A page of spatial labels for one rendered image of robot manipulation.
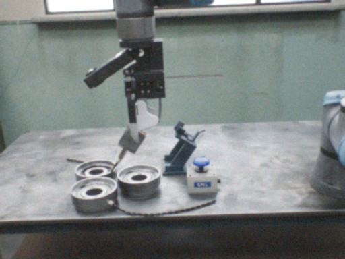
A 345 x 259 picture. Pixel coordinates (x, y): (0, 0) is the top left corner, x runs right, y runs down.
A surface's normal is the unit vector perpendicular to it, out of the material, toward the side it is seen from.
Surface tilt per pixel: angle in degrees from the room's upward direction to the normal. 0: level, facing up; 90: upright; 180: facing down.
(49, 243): 0
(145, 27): 90
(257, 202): 0
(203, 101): 90
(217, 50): 90
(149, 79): 90
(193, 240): 0
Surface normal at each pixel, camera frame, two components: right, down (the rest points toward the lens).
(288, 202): -0.04, -0.94
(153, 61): 0.04, 0.33
